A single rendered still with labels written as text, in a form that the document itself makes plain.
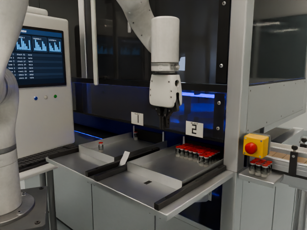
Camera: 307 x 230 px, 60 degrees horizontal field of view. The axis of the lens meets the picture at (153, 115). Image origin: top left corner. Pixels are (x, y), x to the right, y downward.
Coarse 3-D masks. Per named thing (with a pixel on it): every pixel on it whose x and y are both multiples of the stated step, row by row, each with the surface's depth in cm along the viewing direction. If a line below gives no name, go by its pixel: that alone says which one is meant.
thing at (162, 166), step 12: (144, 156) 108; (156, 156) 114; (168, 156) 118; (132, 168) 100; (144, 168) 95; (156, 168) 104; (168, 168) 104; (180, 168) 104; (192, 168) 104; (204, 168) 95; (156, 180) 92; (168, 180) 88; (180, 180) 85; (192, 180) 89
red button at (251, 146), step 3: (246, 144) 92; (249, 144) 91; (252, 144) 91; (255, 144) 92; (246, 147) 92; (249, 147) 91; (252, 147) 91; (255, 147) 90; (246, 150) 92; (249, 150) 91; (252, 150) 91; (255, 150) 91; (249, 153) 92; (252, 153) 91
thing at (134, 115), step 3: (132, 114) 134; (135, 114) 133; (138, 114) 131; (141, 114) 130; (132, 117) 134; (135, 117) 133; (138, 117) 131; (141, 117) 130; (132, 120) 135; (135, 120) 133; (138, 120) 132; (141, 120) 130; (132, 123) 135; (135, 123) 134; (138, 123) 132; (141, 123) 131
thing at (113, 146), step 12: (84, 144) 126; (96, 144) 131; (108, 144) 136; (120, 144) 136; (132, 144) 136; (144, 144) 136; (156, 144) 126; (96, 156) 115; (108, 156) 109; (120, 156) 109
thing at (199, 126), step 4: (188, 124) 111; (196, 124) 109; (200, 124) 107; (188, 128) 112; (196, 128) 109; (200, 128) 108; (188, 132) 112; (196, 132) 109; (200, 132) 108; (196, 136) 110; (200, 136) 108
